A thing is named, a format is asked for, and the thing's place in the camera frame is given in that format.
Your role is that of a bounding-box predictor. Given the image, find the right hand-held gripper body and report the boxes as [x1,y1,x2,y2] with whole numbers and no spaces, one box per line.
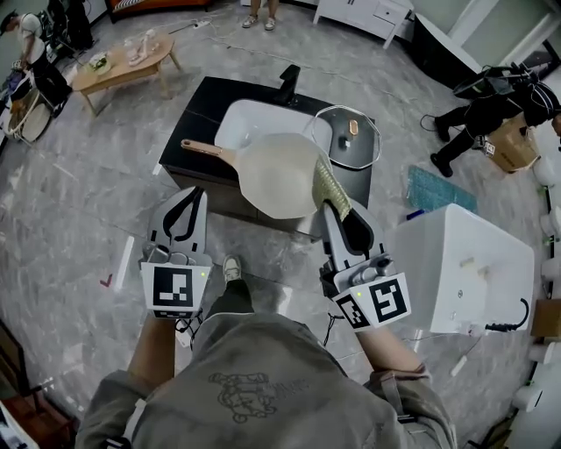
[319,252,413,331]

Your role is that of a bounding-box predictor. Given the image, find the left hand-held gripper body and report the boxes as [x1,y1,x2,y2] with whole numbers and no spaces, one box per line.
[139,239,214,320]

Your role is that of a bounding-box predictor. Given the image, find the yellow-green mesh scrubber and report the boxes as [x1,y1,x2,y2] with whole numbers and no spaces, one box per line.
[309,153,352,221]

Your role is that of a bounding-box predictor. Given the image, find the beige pan with wooden handle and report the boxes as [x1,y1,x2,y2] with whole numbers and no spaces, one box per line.
[180,132,330,221]

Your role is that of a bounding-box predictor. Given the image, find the person's left forearm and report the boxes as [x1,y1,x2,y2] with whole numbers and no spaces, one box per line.
[126,313,177,389]

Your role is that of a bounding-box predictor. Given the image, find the person's right forearm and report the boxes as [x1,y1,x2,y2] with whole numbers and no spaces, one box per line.
[354,323,430,383]

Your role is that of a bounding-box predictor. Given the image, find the white flat strip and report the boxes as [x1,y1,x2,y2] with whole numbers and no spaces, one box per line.
[112,235,136,294]

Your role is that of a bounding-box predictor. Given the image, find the person's white shoe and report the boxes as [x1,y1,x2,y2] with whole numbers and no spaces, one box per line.
[222,254,245,284]

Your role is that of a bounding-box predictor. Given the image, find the person's black trouser leg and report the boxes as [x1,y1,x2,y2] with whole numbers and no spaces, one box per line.
[204,278,256,317]

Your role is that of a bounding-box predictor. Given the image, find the blue textured mat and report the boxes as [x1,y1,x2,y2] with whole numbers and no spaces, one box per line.
[406,164,479,215]

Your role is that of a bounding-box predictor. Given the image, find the black sink cabinet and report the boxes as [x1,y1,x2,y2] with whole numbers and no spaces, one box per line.
[157,75,377,243]

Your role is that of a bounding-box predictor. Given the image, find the large white box cabinet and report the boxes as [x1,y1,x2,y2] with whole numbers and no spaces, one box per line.
[386,203,536,338]

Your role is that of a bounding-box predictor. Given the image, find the person's grey printed shirt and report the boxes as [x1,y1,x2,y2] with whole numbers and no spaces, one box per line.
[74,310,460,449]

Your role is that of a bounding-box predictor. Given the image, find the black faucet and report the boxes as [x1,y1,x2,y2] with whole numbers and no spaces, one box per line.
[278,64,302,107]

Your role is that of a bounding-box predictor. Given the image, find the oval wooden coffee table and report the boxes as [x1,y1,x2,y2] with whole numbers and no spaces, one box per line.
[70,32,183,117]

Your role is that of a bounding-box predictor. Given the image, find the round woven basket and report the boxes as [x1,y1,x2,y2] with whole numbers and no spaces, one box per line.
[5,92,53,145]

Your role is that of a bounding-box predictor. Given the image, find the cardboard box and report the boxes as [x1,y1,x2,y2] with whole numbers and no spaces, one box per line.
[482,113,541,174]

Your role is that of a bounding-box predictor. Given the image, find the small potted plant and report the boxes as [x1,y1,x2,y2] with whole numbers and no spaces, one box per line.
[88,51,110,75]

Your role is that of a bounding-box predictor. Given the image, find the brown cardboard carton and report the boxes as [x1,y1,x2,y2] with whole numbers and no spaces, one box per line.
[531,298,561,339]

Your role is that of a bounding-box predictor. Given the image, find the pale figurines on table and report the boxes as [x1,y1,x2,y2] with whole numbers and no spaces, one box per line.
[124,28,160,68]

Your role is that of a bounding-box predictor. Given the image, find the row of white ceramic fixtures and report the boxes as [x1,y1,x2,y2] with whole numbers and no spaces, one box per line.
[511,153,561,414]

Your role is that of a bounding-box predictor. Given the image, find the dark brown furniture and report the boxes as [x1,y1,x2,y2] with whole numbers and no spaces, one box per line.
[0,318,76,449]

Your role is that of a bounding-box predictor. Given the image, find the black and white bathtub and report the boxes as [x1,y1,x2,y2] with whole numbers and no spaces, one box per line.
[412,11,484,89]

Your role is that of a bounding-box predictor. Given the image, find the white drawer cabinet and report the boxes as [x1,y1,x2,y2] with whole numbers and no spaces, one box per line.
[311,0,416,50]

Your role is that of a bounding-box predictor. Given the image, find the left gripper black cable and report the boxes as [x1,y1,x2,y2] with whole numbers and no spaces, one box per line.
[174,308,206,348]

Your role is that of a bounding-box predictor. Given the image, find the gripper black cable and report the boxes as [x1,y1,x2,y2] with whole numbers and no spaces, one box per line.
[174,308,206,348]
[323,310,346,348]

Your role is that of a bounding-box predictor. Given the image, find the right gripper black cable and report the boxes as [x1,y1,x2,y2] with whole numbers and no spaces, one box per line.
[323,310,346,348]

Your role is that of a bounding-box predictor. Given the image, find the glass lid with copper handle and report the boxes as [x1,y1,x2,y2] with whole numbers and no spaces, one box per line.
[311,103,382,170]

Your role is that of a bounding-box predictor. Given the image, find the black hooked cable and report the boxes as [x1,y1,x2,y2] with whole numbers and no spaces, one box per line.
[484,297,531,332]

